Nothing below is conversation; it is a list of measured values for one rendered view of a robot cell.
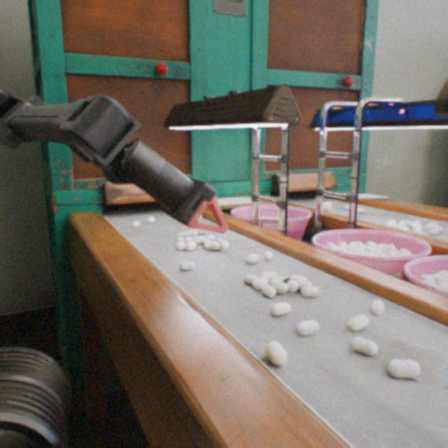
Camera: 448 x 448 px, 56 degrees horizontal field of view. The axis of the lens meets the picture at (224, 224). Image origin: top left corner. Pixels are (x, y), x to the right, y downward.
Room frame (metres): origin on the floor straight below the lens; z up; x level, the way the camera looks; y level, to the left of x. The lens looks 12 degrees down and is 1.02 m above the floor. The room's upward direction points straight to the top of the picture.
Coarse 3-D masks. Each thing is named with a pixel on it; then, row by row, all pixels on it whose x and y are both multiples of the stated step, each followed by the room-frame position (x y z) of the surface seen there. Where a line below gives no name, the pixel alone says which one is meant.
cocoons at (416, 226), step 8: (328, 208) 1.54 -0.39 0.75; (344, 208) 1.56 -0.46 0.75; (392, 224) 1.26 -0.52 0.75; (400, 224) 1.24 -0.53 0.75; (408, 224) 1.27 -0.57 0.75; (416, 224) 1.23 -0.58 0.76; (432, 224) 1.23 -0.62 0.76; (416, 232) 1.15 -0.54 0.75; (432, 232) 1.15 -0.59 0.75; (440, 232) 1.17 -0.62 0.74
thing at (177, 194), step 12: (168, 168) 0.61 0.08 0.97; (156, 180) 0.60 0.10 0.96; (168, 180) 0.60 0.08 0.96; (180, 180) 0.61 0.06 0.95; (192, 180) 0.64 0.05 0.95; (156, 192) 0.60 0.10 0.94; (168, 192) 0.60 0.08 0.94; (180, 192) 0.61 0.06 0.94; (192, 192) 0.61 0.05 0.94; (204, 192) 0.60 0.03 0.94; (168, 204) 0.61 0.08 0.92; (180, 204) 0.61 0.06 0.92; (192, 204) 0.59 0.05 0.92; (180, 216) 0.59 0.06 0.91; (192, 216) 0.59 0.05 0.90
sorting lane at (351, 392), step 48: (144, 240) 1.10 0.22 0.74; (240, 240) 1.10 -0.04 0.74; (192, 288) 0.74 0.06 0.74; (240, 288) 0.74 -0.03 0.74; (336, 288) 0.74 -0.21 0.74; (240, 336) 0.55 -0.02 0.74; (288, 336) 0.55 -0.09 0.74; (336, 336) 0.55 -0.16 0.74; (384, 336) 0.55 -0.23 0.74; (432, 336) 0.55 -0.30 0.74; (288, 384) 0.43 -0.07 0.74; (336, 384) 0.43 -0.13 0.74; (384, 384) 0.43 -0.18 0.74; (432, 384) 0.43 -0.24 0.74; (336, 432) 0.35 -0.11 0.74; (384, 432) 0.35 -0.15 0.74; (432, 432) 0.35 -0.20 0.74
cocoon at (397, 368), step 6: (396, 360) 0.45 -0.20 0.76; (402, 360) 0.45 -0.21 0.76; (408, 360) 0.45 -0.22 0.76; (390, 366) 0.44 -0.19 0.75; (396, 366) 0.44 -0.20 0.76; (402, 366) 0.44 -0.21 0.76; (408, 366) 0.44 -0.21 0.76; (414, 366) 0.44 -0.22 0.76; (390, 372) 0.44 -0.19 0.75; (396, 372) 0.44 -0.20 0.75; (402, 372) 0.44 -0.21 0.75; (408, 372) 0.44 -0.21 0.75; (414, 372) 0.44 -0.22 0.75
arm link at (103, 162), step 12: (132, 120) 0.60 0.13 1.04; (132, 132) 0.60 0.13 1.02; (72, 144) 0.56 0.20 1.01; (84, 144) 0.56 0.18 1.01; (120, 144) 0.58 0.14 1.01; (84, 156) 0.56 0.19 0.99; (96, 156) 0.56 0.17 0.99; (108, 156) 0.57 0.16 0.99; (108, 168) 0.65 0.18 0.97; (108, 180) 0.68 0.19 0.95; (120, 180) 0.63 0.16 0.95
